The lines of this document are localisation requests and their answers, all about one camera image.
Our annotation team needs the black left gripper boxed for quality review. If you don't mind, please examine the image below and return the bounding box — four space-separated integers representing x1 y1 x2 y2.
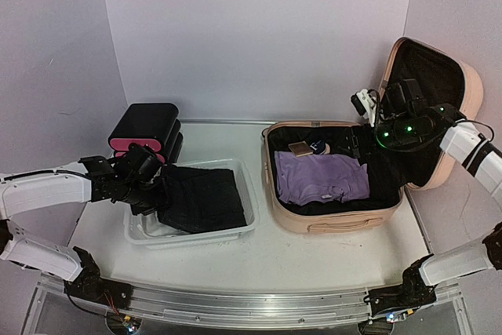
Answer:
121 177 172 216

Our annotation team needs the pink hard-shell suitcase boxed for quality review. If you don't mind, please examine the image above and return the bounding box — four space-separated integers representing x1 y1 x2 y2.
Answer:
264 38 483 234

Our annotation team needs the black pink drawer organizer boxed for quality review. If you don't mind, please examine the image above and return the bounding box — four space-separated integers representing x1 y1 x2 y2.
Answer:
108 103 184 163

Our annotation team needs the black garment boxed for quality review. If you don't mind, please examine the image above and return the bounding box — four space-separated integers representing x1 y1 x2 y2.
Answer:
157 165 246 234

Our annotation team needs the purple garment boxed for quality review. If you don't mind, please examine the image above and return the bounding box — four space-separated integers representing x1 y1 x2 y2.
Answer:
275 151 370 206

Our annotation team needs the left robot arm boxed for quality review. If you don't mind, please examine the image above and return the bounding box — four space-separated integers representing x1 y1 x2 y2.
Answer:
1 144 167 301

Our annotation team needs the brown wallet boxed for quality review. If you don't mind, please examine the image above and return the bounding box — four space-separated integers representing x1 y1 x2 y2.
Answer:
288 141 314 158

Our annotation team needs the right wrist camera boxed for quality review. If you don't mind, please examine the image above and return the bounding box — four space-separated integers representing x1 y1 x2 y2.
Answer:
351 89 380 127

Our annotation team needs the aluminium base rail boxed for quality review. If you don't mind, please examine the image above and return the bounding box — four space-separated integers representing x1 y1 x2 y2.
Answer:
20 273 473 334

